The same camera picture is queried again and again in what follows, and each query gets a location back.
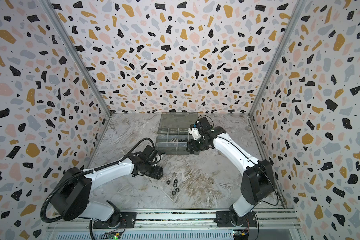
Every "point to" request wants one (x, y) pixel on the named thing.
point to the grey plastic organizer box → (172, 134)
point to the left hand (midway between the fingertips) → (159, 171)
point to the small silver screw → (157, 187)
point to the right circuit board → (240, 234)
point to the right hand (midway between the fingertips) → (188, 145)
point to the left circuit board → (112, 235)
